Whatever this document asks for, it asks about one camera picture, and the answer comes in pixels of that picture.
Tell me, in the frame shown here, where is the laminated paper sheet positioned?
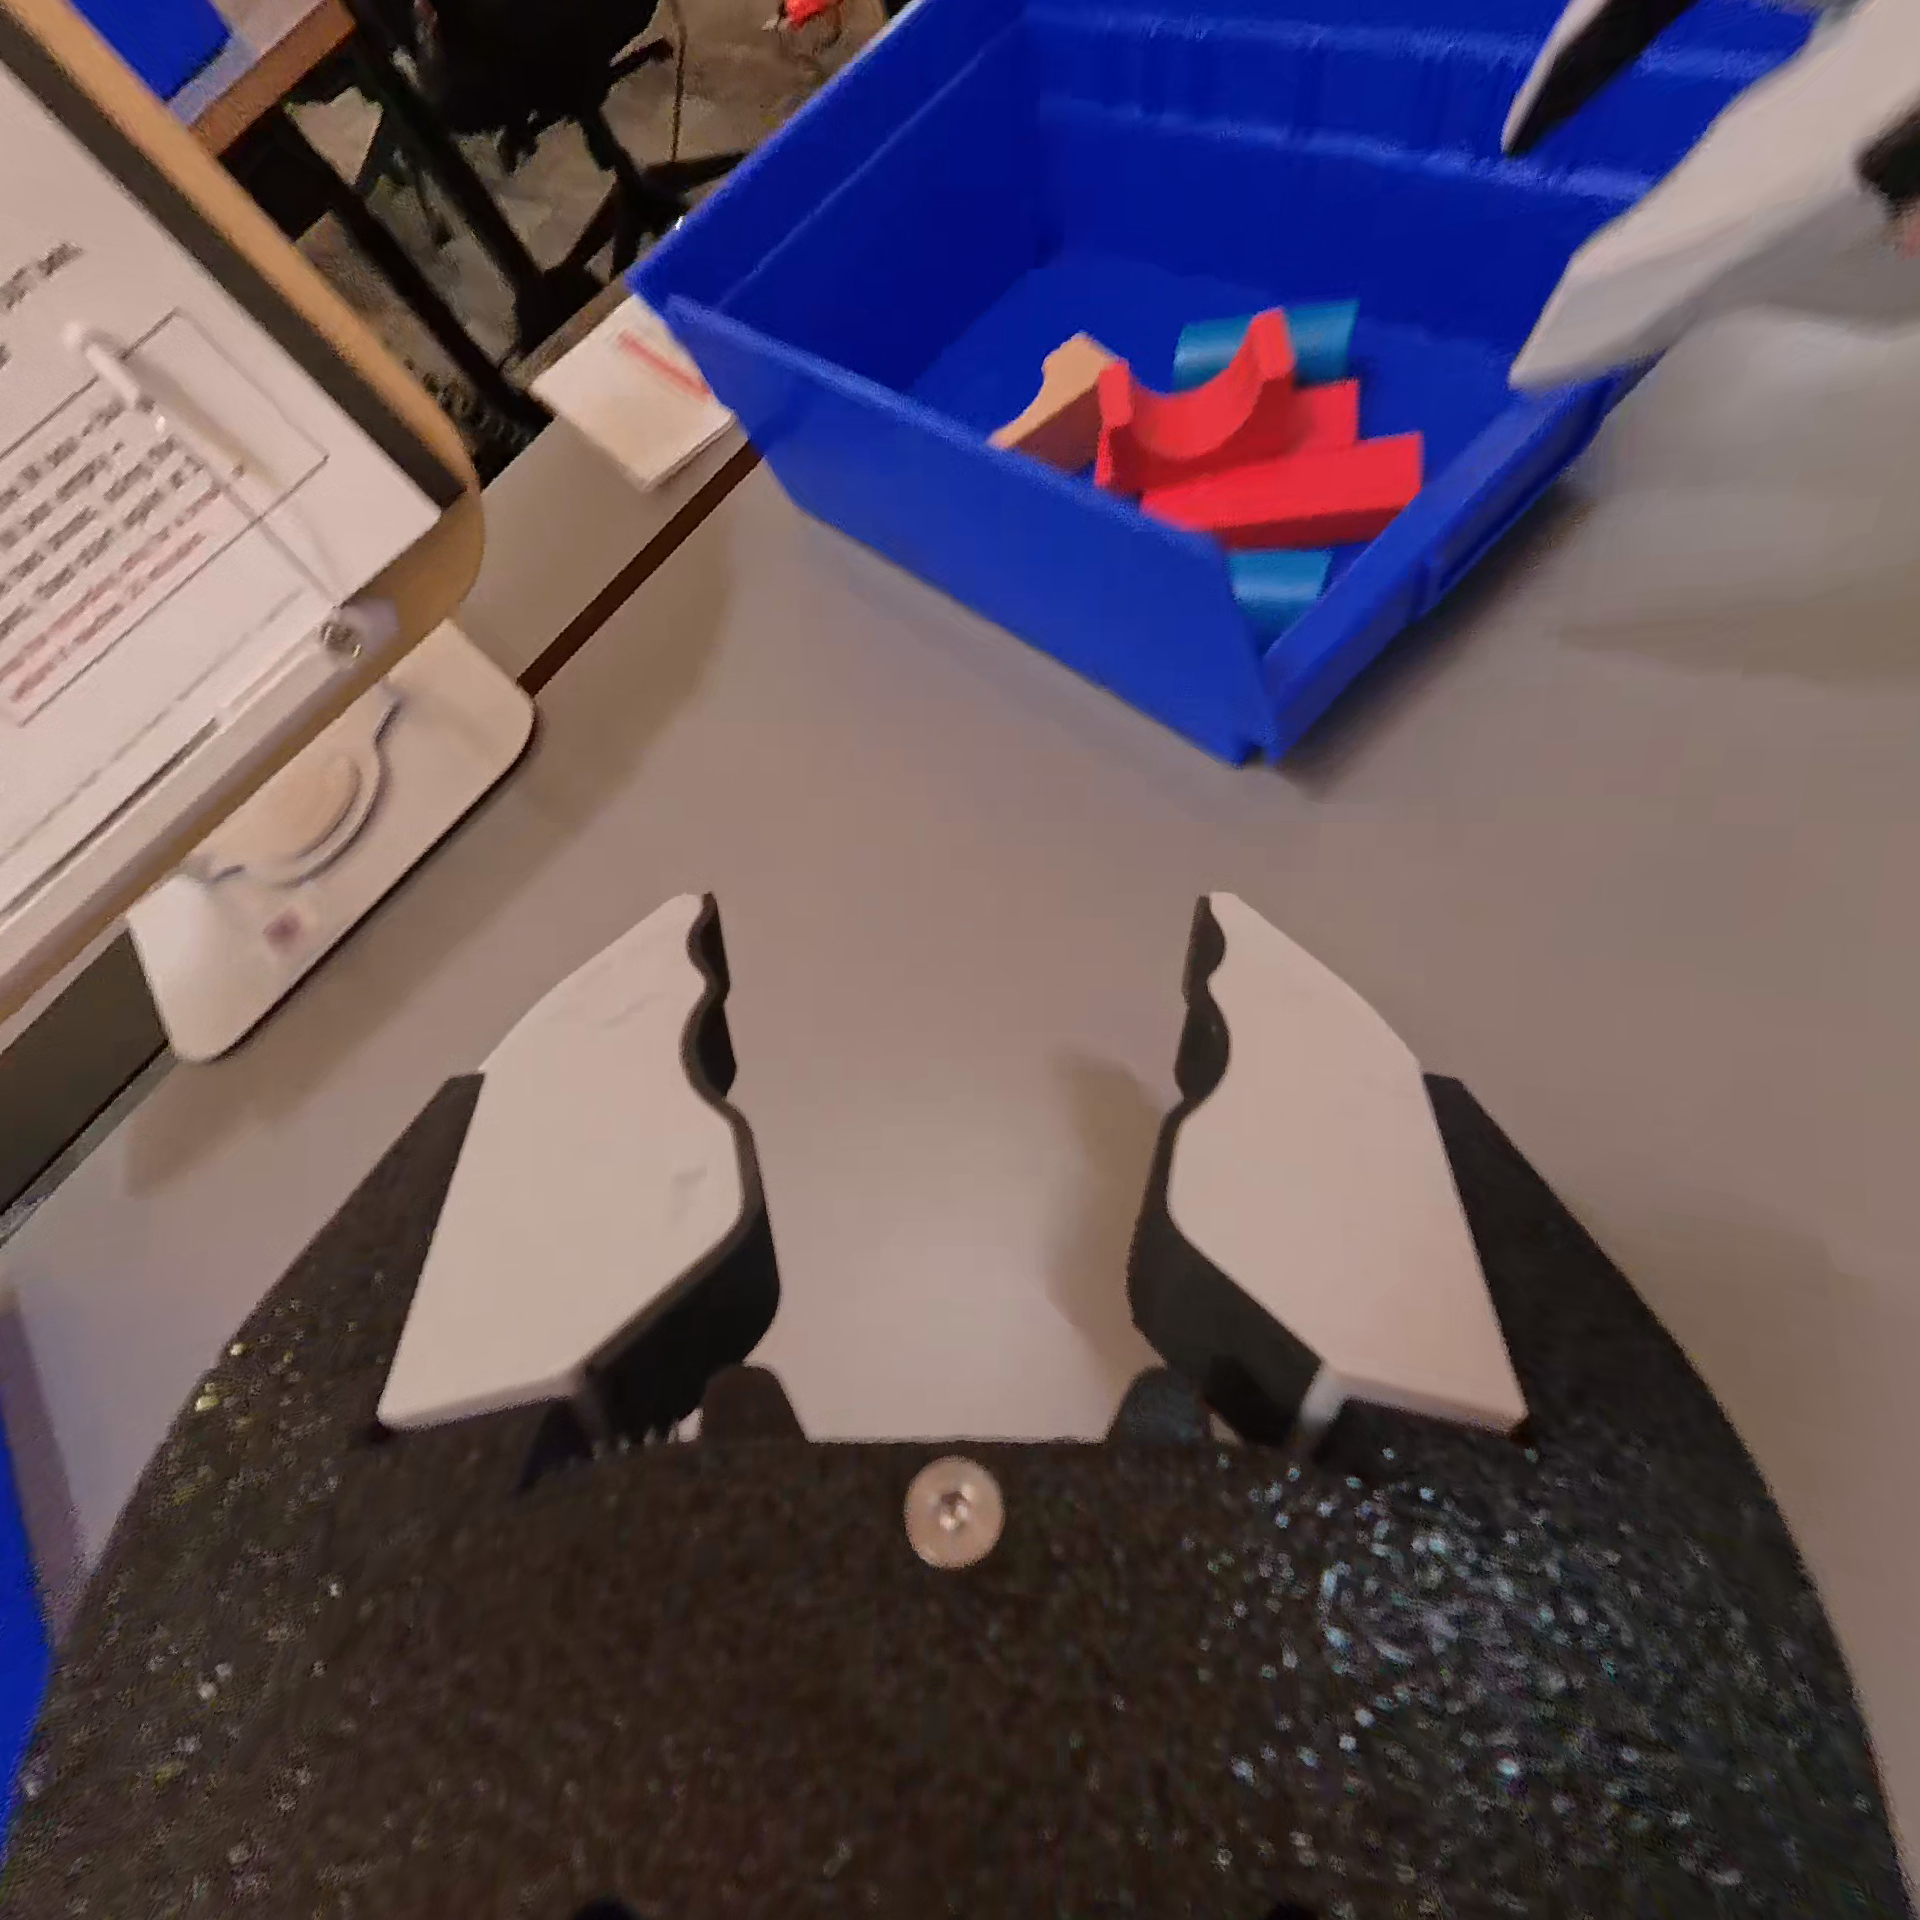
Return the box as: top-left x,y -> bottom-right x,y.
527,298 -> 747,492

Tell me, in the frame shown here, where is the red wooden arch block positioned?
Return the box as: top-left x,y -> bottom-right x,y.
1093,307 -> 1310,496

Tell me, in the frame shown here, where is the wooden board document stand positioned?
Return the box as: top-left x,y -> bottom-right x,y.
0,0 -> 537,1065

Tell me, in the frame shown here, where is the tan wooden arch block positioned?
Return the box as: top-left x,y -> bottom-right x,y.
988,333 -> 1134,472

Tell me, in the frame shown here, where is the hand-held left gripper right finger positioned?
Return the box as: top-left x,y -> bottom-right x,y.
1127,891 -> 1528,1465

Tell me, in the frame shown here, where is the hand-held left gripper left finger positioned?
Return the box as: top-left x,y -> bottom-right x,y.
375,891 -> 781,1450

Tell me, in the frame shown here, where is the black office chair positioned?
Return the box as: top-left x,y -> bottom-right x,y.
427,0 -> 669,144

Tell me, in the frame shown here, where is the printed instruction sheet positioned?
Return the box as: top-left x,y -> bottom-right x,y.
0,59 -> 443,903

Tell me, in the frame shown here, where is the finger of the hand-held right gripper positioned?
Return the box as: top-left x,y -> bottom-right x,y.
1510,0 -> 1920,396
1500,0 -> 1704,160

